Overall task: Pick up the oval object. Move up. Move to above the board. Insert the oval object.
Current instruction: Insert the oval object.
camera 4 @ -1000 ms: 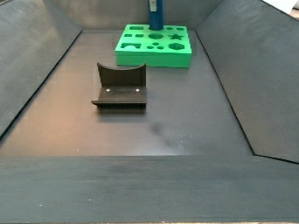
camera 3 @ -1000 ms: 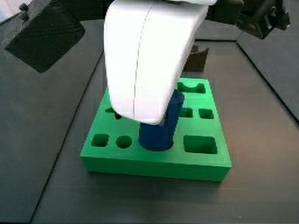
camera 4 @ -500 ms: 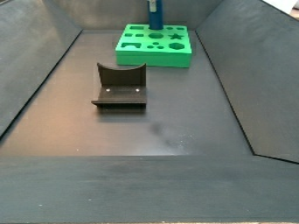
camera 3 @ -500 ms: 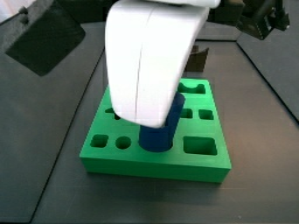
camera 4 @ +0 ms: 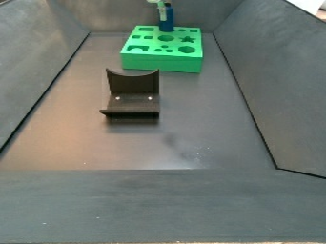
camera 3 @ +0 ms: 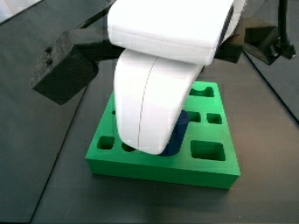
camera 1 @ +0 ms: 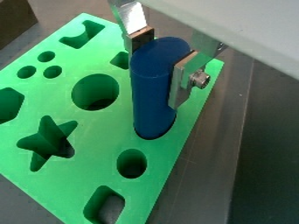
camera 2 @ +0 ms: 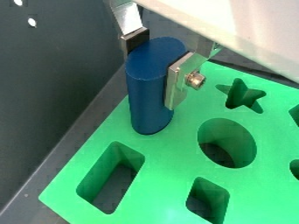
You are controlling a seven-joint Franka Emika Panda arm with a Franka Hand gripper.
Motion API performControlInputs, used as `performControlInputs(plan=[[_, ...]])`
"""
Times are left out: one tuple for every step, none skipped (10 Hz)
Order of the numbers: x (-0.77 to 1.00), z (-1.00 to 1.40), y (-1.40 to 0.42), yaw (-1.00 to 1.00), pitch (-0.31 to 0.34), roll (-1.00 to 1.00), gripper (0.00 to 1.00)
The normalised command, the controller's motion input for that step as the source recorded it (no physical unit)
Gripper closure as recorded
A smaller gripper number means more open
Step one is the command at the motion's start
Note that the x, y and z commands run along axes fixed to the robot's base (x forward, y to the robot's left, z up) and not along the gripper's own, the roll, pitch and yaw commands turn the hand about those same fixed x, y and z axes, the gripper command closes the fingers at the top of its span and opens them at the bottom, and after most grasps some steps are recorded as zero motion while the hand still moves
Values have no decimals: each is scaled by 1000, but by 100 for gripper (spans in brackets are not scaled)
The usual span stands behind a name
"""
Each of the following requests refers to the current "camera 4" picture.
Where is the blue oval cylinder peg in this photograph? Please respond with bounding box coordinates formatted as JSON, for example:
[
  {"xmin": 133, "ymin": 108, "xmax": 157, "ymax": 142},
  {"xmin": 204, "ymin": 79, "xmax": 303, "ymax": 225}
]
[{"xmin": 157, "ymin": 3, "xmax": 175, "ymax": 32}]

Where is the green foam shape board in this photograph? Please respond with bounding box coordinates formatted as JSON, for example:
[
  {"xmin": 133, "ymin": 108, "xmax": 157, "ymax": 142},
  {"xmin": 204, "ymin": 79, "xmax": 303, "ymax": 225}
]
[{"xmin": 120, "ymin": 26, "xmax": 204, "ymax": 73}]

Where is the black curved holder bracket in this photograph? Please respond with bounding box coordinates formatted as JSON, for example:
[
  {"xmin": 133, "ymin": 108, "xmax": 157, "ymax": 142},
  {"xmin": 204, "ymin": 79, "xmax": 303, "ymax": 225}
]
[{"xmin": 99, "ymin": 70, "xmax": 160, "ymax": 115}]

